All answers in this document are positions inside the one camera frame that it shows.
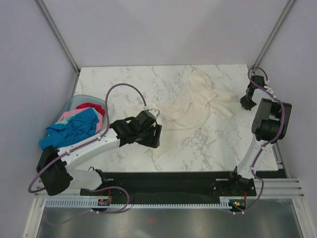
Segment cream white t-shirt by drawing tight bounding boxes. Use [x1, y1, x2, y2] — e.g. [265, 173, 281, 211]
[124, 70, 242, 157]

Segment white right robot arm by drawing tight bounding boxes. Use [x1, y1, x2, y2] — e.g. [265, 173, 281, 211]
[226, 75, 292, 196]

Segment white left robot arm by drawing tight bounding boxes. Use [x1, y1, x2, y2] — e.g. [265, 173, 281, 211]
[36, 108, 162, 196]

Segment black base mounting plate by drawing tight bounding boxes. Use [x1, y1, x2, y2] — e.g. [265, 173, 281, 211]
[80, 172, 257, 205]

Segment blue t-shirt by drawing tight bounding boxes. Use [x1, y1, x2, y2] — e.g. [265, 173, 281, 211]
[39, 109, 99, 150]

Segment red t-shirt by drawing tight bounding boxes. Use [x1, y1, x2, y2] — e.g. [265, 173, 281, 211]
[76, 102, 106, 117]

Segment pink t-shirt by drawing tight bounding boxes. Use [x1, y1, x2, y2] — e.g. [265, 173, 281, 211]
[55, 107, 103, 133]

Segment clear teal-rimmed plastic basket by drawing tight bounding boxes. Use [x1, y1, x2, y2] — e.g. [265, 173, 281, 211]
[53, 94, 106, 127]

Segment white slotted cable duct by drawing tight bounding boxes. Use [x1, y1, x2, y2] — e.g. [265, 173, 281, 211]
[45, 198, 232, 209]

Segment aluminium frame rail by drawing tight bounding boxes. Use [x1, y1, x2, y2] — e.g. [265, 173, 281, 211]
[34, 178, 306, 199]

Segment right aluminium corner post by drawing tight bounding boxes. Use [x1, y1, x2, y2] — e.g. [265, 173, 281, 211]
[252, 0, 297, 67]

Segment aluminium corner post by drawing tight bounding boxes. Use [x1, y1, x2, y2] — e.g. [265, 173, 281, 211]
[252, 0, 297, 67]
[34, 0, 80, 75]

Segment left aluminium corner post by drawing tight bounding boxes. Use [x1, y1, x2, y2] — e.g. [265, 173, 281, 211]
[34, 0, 80, 75]

